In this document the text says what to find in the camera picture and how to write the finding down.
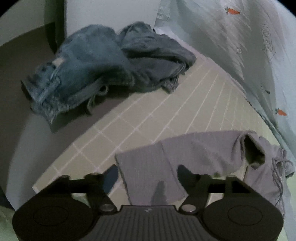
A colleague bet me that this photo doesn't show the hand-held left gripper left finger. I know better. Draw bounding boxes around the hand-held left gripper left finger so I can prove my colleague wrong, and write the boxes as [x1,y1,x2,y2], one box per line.
[38,165,119,213]

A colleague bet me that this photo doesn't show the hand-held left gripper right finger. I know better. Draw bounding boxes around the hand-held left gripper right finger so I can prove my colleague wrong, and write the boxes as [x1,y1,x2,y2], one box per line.
[177,165,256,214]

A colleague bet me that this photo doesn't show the grey hoodie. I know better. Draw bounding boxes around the grey hoodie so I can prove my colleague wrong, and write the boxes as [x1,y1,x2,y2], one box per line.
[115,130,295,212]

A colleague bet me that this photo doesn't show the green checked mat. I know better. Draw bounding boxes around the green checked mat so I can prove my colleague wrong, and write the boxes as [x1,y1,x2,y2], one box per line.
[32,49,287,207]

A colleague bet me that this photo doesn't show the blue jeans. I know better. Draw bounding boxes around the blue jeans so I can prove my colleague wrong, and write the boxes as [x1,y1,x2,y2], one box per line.
[21,24,136,125]

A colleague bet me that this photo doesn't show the blue-grey garment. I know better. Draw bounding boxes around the blue-grey garment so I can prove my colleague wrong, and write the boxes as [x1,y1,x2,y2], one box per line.
[118,21,197,93]

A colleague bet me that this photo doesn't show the carrot print sheet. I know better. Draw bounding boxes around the carrot print sheet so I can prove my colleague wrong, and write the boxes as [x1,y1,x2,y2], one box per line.
[154,0,296,209]

